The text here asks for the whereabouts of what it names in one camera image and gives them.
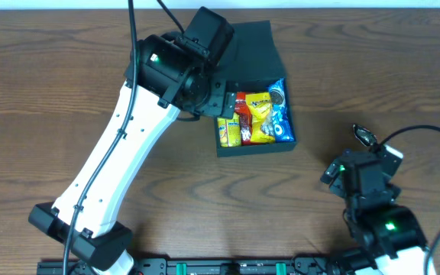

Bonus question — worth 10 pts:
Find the red Hacks candy bag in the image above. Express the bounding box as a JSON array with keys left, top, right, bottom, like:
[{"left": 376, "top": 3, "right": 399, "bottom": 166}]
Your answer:
[{"left": 235, "top": 92, "right": 252, "bottom": 146}]

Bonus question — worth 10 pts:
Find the yellow Mentos gum bottle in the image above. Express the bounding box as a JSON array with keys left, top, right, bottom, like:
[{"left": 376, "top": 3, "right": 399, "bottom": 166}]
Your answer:
[{"left": 217, "top": 113, "right": 241, "bottom": 147}]

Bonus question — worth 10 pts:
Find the small black foil wrapper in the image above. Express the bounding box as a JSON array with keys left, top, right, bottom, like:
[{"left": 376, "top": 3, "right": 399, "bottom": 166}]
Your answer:
[{"left": 352, "top": 124, "right": 377, "bottom": 147}]

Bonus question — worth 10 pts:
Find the dark green box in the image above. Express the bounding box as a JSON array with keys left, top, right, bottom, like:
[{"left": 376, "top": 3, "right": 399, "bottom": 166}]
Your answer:
[{"left": 204, "top": 20, "right": 298, "bottom": 158}]

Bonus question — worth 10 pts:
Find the yellow Hacks candy bag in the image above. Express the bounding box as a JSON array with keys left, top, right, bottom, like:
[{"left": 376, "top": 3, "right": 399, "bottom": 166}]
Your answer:
[{"left": 245, "top": 92, "right": 275, "bottom": 144}]

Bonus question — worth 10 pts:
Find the blue Oreo cookie pack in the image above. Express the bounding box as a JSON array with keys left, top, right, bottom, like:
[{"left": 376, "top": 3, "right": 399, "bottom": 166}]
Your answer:
[{"left": 268, "top": 78, "right": 295, "bottom": 143}]

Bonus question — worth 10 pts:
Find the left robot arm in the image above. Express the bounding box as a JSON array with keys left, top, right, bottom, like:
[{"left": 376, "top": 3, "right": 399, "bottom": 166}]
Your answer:
[{"left": 28, "top": 8, "right": 235, "bottom": 274}]

